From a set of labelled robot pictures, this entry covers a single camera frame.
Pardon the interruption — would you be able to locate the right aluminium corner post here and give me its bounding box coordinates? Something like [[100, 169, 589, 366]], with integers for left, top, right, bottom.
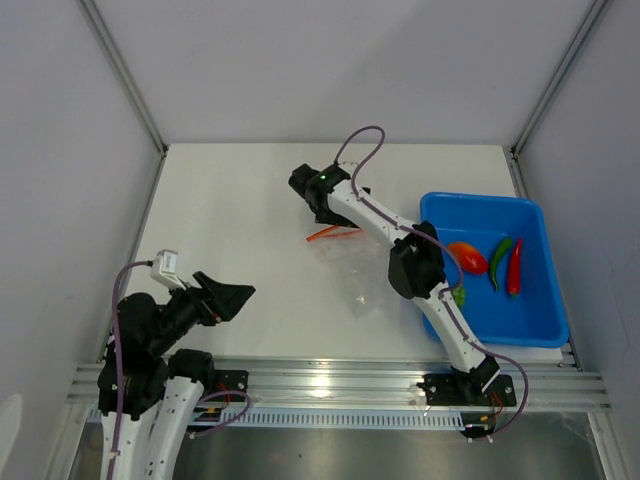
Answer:
[[510, 0, 613, 161]]

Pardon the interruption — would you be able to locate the red chili pepper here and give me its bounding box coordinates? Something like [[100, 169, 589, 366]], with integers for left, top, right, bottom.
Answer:
[[506, 238, 522, 298]]

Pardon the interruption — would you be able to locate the white slotted cable duct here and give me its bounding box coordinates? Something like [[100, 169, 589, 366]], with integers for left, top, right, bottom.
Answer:
[[230, 407, 465, 431]]

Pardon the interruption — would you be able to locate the orange red mango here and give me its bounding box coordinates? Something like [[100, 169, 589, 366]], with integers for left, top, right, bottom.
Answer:
[[448, 242, 489, 275]]

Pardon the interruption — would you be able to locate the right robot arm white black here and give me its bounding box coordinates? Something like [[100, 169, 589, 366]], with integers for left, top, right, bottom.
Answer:
[[288, 164, 500, 404]]

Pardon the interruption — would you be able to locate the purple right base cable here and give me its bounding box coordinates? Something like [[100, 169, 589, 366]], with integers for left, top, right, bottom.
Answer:
[[459, 399, 530, 446]]

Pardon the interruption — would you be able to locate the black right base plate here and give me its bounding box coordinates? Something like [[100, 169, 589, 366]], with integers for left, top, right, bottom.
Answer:
[[416, 373, 517, 407]]

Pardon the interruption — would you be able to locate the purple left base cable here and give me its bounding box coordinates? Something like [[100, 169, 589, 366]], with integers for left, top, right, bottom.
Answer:
[[188, 390, 250, 440]]

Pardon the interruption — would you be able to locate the green chili pepper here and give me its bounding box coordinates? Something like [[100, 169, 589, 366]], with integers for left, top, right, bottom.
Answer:
[[488, 237, 513, 291]]

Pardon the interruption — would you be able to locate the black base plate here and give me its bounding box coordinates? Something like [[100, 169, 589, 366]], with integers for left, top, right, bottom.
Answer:
[[212, 370, 249, 404], [416, 373, 517, 407]]

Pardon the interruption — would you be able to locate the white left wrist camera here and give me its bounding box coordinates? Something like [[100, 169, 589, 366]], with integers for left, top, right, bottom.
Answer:
[[150, 249, 186, 291]]

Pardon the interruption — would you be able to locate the aluminium corner post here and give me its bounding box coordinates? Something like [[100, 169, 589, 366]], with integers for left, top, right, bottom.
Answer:
[[76, 0, 168, 157], [510, 0, 613, 161]]

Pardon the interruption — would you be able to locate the left aluminium corner post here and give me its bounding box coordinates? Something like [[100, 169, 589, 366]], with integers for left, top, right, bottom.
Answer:
[[76, 0, 168, 157]]

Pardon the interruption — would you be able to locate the green grape bunch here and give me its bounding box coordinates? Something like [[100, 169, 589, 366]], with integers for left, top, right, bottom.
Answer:
[[451, 285, 467, 309]]

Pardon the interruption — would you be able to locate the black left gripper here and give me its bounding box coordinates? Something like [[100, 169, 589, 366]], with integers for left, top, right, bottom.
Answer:
[[149, 269, 254, 355]]

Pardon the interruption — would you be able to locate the clear zip bag orange zipper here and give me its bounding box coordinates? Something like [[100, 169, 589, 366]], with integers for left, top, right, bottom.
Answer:
[[306, 226, 396, 318]]

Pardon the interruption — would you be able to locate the aluminium mounting rail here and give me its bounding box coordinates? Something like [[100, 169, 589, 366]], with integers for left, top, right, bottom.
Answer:
[[67, 355, 612, 414]]

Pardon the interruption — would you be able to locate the blue plastic tray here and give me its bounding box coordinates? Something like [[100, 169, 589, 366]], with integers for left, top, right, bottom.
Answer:
[[420, 192, 569, 349]]

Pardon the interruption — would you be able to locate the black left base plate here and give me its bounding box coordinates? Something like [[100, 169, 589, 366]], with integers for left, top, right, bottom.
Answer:
[[212, 370, 249, 404]]

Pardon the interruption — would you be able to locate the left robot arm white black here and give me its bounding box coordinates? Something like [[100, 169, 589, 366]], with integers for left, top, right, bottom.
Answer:
[[97, 269, 255, 479]]

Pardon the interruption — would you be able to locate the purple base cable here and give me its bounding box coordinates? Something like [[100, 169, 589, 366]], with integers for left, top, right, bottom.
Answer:
[[188, 390, 250, 440], [459, 399, 530, 446]]

